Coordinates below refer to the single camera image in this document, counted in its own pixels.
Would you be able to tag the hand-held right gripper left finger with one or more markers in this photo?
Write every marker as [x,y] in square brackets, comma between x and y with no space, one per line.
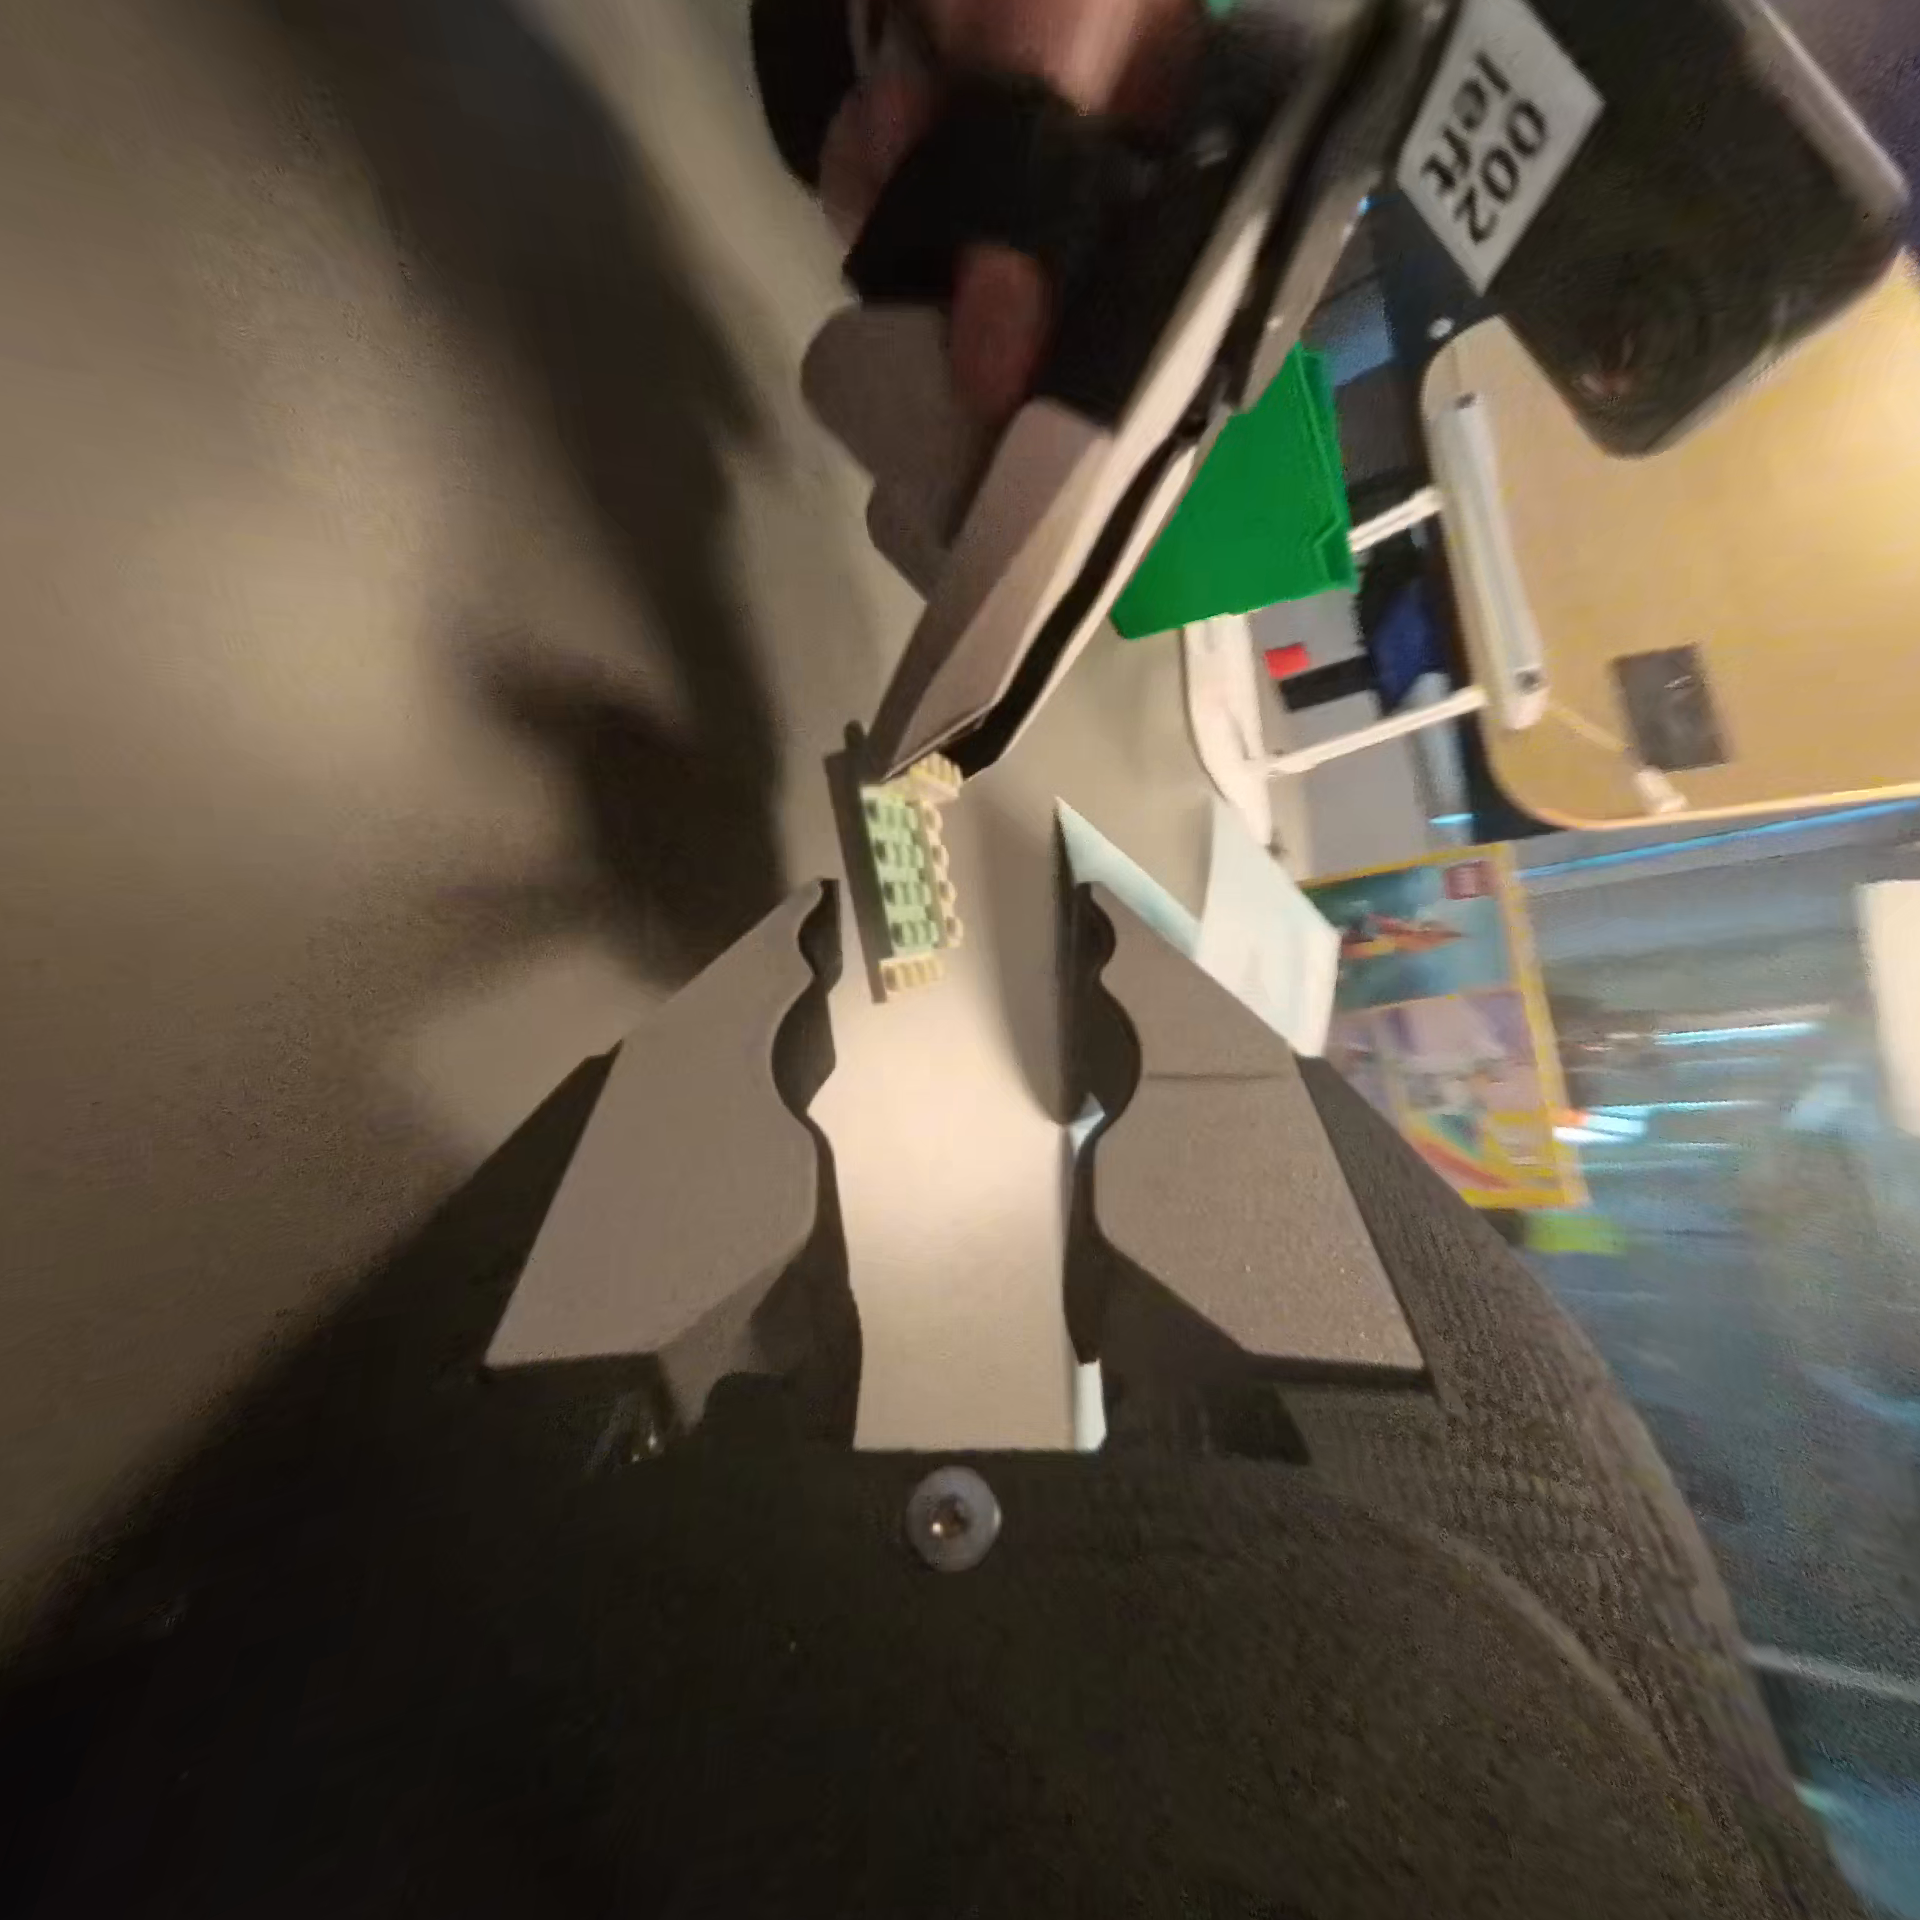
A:
[660,1200]

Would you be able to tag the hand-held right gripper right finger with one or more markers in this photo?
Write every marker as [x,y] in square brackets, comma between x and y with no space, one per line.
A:
[1261,1200]

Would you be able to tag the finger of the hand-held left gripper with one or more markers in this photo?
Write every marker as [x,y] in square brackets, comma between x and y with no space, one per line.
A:
[990,598]
[1141,533]

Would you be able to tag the green plastic bin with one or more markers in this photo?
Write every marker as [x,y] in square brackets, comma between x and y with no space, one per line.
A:
[1244,523]

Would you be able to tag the yellow lego box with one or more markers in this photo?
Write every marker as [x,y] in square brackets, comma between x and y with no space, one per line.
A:
[1441,1020]

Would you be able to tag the lego instruction booklet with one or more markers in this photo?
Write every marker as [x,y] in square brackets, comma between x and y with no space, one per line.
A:
[1261,933]

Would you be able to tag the person's left hand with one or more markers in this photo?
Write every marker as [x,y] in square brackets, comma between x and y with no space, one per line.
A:
[1048,43]

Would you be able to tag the wooden book stand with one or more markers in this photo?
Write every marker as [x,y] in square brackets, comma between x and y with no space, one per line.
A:
[1725,598]

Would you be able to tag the bright studio lamp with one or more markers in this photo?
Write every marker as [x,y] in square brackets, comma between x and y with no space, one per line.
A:
[1892,946]

